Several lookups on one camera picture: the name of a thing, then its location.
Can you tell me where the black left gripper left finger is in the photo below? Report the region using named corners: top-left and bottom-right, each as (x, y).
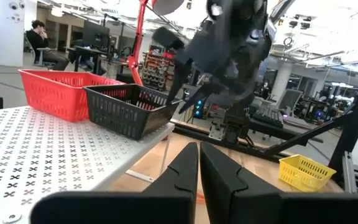
top-left (30, 142), bottom-right (199, 224)

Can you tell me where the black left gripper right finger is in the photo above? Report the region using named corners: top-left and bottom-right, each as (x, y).
top-left (200, 142), bottom-right (358, 224)

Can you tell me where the black workstation cart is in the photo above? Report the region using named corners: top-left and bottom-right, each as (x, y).
top-left (249, 116), bottom-right (324, 144)

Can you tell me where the person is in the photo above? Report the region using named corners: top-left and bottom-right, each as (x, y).
top-left (25, 19), bottom-right (71, 72)

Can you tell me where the grey office chair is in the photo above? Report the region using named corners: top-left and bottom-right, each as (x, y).
top-left (277, 88), bottom-right (305, 118)

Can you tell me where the white perforated shelf riser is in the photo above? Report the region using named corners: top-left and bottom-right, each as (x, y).
top-left (0, 105), bottom-right (176, 224)

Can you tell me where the red plastic basket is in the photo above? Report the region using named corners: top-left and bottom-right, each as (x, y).
top-left (17, 68), bottom-right (126, 123)

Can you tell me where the black monitor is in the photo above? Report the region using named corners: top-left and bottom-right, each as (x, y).
top-left (82, 20), bottom-right (111, 49)

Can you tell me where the parts storage rack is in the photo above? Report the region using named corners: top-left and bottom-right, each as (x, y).
top-left (141, 51), bottom-right (175, 91)

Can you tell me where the black plastic basket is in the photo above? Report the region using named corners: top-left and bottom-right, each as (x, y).
top-left (83, 83), bottom-right (183, 141)

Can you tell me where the grey metal mounting plate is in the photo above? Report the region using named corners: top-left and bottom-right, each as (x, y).
top-left (208, 124), bottom-right (227, 141)

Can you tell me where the white round pillar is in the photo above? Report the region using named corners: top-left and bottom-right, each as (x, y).
top-left (0, 0), bottom-right (26, 68)

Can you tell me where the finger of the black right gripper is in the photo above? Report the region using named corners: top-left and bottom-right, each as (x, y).
top-left (178, 83), bottom-right (222, 114)
top-left (166, 58), bottom-right (194, 105)

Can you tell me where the backlit computer keyboard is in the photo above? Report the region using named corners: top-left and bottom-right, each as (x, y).
top-left (252, 106), bottom-right (285, 129)

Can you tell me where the white column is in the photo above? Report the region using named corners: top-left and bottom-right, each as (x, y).
top-left (270, 62), bottom-right (293, 103)

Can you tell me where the red desk lamp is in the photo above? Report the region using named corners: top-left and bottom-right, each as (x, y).
top-left (127, 0), bottom-right (186, 87)

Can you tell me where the computer with blue lights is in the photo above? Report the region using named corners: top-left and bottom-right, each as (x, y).
top-left (193, 98), bottom-right (206, 119)

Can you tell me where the yellow plastic basket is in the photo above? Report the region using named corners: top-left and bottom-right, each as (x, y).
top-left (278, 154), bottom-right (337, 192)

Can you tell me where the black desk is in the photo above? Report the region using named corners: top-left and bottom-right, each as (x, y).
top-left (65, 45), bottom-right (112, 75)

